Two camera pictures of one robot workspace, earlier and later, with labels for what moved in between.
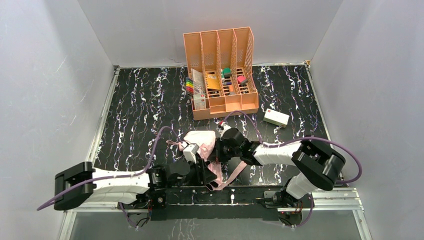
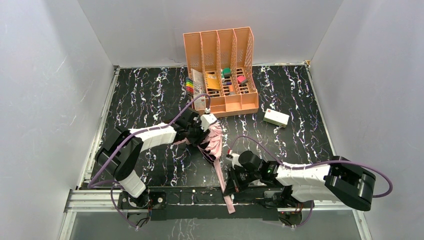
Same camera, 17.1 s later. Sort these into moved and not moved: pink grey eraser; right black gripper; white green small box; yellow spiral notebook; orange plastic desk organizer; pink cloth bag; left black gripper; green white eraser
Moved: right black gripper; pink cloth bag; left black gripper
Not moved: green white eraser; white green small box; yellow spiral notebook; pink grey eraser; orange plastic desk organizer
